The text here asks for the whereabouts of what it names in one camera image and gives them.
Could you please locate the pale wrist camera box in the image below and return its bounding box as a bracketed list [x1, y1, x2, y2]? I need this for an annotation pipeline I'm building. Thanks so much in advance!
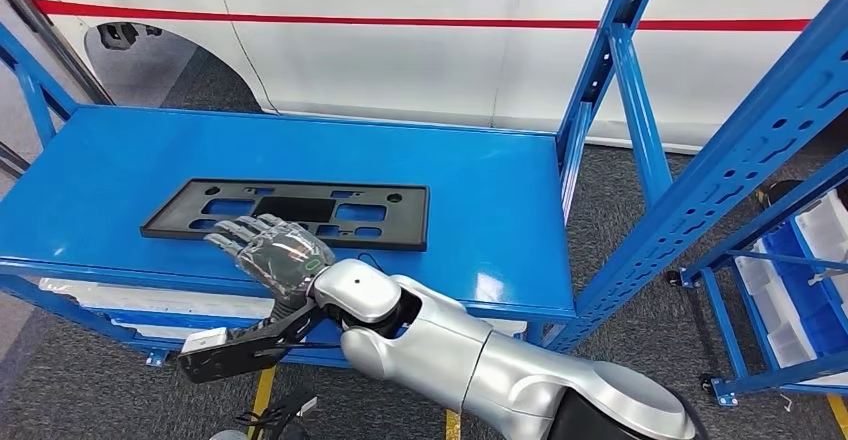
[180, 329, 230, 355]

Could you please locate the grey metal pole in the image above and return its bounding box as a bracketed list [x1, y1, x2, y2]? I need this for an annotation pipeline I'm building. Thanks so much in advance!
[0, 142, 31, 180]
[0, 0, 115, 106]

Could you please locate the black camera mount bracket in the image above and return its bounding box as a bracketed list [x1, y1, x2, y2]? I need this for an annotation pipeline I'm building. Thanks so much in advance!
[177, 297, 327, 385]

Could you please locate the yellow floor tape strip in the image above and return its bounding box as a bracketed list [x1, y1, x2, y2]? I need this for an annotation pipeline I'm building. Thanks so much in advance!
[828, 393, 848, 438]

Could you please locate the blue metal shelf rack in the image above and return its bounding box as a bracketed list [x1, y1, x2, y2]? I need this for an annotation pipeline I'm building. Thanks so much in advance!
[669, 148, 848, 408]
[0, 0, 848, 369]

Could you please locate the white plastic bin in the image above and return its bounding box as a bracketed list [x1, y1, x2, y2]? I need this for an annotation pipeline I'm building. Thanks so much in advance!
[112, 320, 266, 343]
[735, 241, 819, 369]
[486, 317, 529, 338]
[39, 277, 276, 322]
[794, 190, 848, 279]

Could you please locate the black plastic plate frame part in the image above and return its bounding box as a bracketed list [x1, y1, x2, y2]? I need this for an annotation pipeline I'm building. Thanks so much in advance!
[140, 179, 431, 252]

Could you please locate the black bracket with cables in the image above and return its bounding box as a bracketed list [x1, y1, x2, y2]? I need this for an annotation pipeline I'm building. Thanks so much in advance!
[235, 393, 319, 440]

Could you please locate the white car with red stripe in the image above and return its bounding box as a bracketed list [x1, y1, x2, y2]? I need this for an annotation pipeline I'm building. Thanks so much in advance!
[13, 0, 848, 153]

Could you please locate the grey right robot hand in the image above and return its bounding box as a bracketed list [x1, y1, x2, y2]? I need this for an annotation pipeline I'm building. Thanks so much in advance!
[203, 213, 337, 306]

